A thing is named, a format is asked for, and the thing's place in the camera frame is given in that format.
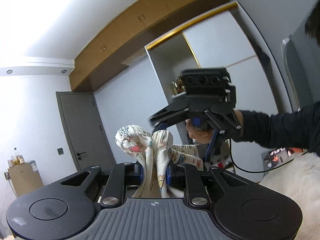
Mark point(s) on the white wardrobe gold trim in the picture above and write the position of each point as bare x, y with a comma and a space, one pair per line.
225, 42

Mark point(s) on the person's right hand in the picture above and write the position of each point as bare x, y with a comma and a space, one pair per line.
200, 136

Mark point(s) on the grey door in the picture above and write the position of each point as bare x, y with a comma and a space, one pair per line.
82, 125

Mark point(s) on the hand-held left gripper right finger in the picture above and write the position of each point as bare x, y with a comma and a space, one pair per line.
169, 177

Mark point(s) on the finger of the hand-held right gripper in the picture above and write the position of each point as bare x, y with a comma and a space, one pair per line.
227, 122
170, 112

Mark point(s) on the dark wall switch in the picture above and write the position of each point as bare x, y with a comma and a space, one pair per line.
60, 151

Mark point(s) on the dog print fitted sheet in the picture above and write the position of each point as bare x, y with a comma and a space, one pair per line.
155, 150

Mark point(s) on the cream fluffy blanket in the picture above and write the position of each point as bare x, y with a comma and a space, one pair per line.
295, 192

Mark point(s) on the person's right forearm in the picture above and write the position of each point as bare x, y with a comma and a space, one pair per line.
275, 127

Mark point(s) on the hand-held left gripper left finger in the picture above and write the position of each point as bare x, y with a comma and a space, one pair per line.
141, 173

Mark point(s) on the beige small fridge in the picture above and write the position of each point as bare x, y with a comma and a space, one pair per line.
25, 182

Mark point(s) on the clear bottle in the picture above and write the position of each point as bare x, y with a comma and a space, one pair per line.
15, 152

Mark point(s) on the person's head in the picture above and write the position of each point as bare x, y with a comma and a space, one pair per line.
313, 22

